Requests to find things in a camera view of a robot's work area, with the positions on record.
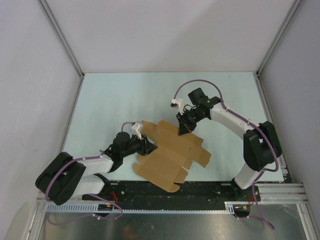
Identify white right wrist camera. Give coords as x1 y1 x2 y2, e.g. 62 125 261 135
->
170 98 185 115

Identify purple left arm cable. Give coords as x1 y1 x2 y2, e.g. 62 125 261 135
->
44 121 137 224

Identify brown cardboard paper box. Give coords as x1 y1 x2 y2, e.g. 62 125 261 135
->
132 120 212 190

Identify grey slotted cable duct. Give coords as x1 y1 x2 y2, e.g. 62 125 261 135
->
44 201 236 215

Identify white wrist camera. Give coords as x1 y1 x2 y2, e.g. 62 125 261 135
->
130 121 144 140
170 98 185 115

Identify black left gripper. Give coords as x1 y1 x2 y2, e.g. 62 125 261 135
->
121 131 158 158

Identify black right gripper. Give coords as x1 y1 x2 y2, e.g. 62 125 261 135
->
176 108 206 136

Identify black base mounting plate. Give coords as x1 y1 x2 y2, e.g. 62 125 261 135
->
97 180 261 202

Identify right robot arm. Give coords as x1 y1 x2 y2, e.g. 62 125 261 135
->
170 88 283 201

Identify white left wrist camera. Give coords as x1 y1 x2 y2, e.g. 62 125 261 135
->
130 121 144 140

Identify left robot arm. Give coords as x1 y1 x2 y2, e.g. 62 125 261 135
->
35 132 158 206

